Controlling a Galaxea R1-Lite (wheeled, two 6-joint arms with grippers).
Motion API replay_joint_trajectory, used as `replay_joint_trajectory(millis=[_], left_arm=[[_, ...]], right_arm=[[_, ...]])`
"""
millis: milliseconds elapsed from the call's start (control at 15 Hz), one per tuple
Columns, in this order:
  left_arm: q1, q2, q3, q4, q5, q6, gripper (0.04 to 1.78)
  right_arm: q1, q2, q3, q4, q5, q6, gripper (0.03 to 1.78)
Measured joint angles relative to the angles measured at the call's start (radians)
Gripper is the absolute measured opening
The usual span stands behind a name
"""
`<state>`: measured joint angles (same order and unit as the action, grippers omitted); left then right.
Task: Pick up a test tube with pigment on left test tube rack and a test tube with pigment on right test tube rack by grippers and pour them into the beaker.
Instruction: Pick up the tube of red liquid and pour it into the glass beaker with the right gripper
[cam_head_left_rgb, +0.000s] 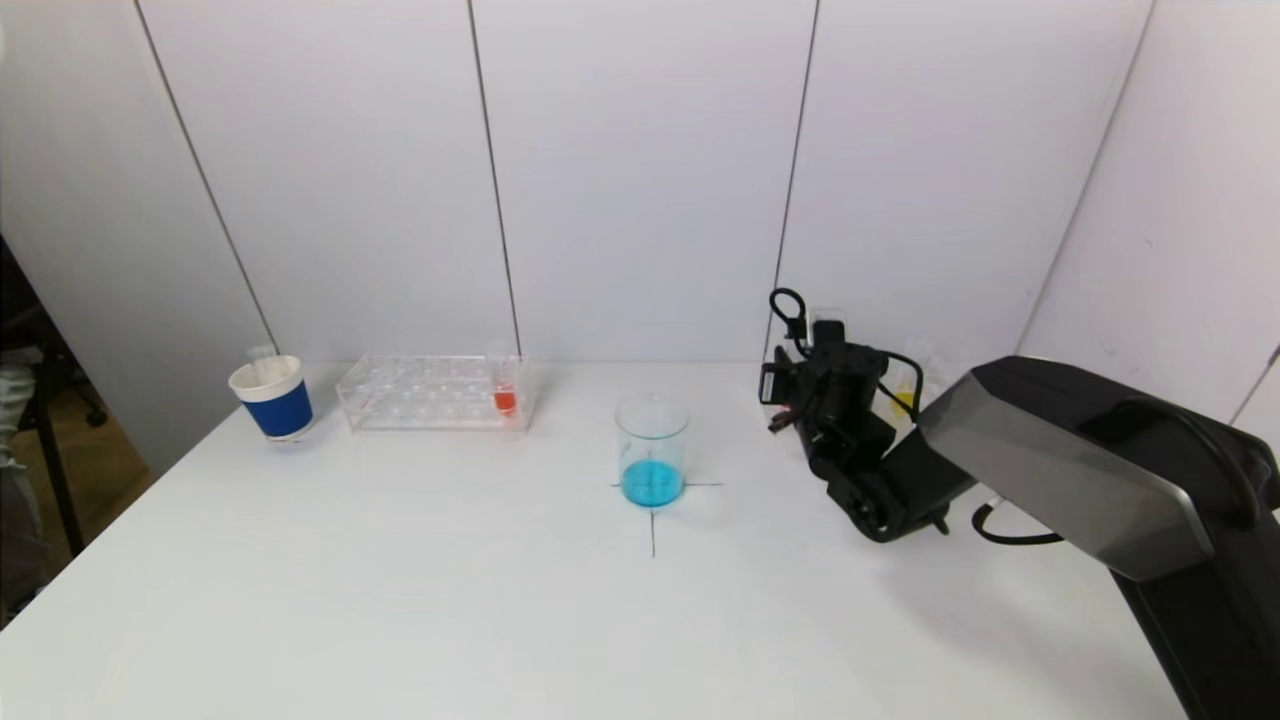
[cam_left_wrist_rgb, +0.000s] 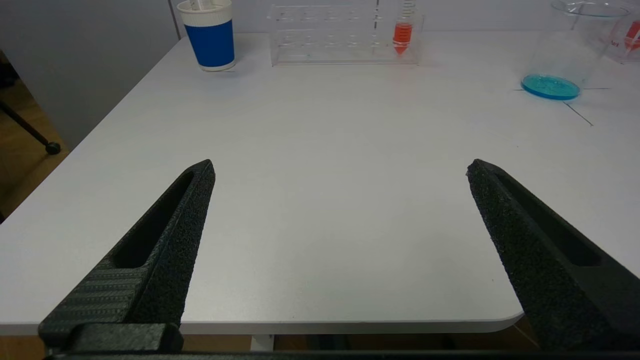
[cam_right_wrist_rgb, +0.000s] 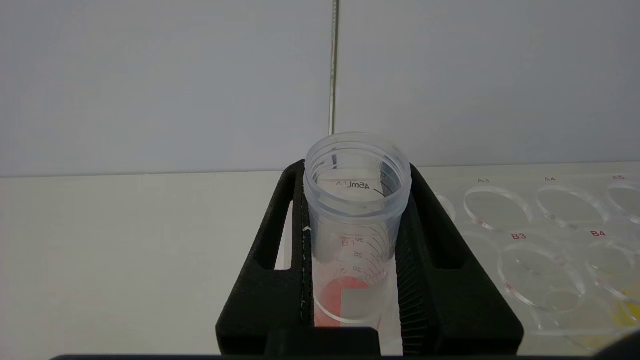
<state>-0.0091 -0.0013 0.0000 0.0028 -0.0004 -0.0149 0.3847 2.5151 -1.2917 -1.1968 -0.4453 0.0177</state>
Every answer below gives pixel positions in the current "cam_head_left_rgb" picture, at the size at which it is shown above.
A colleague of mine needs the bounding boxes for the looped black cable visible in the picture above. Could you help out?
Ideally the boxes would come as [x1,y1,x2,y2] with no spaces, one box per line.
[769,288,811,349]

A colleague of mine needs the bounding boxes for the clear acrylic test tube rack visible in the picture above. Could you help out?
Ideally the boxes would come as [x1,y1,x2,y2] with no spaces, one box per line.
[335,355,533,434]
[760,352,969,437]

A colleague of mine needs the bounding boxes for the grey trouser leg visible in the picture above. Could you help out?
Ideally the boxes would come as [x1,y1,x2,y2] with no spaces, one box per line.
[0,365,49,606]

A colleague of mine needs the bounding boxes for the clear glass beaker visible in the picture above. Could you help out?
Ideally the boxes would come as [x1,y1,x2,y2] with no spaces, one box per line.
[615,396,690,509]

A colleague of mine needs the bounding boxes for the red pigment test tube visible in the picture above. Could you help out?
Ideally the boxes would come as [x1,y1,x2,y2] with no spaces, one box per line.
[487,342,521,419]

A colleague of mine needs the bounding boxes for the blue white paper cup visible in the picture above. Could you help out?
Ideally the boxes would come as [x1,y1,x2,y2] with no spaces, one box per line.
[228,355,316,443]

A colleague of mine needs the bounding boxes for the yellow pigment test tube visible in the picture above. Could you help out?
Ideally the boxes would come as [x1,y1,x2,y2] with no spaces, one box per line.
[893,340,933,417]

